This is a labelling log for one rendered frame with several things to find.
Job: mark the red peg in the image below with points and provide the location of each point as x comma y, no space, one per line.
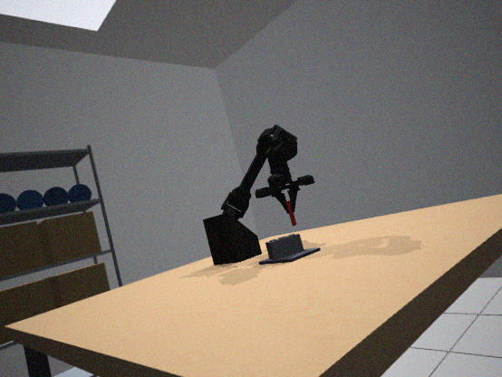
291,213

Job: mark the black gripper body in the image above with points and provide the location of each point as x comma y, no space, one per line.
267,191

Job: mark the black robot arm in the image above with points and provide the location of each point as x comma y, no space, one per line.
278,150

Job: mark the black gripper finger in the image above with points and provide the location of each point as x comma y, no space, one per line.
292,195
282,200

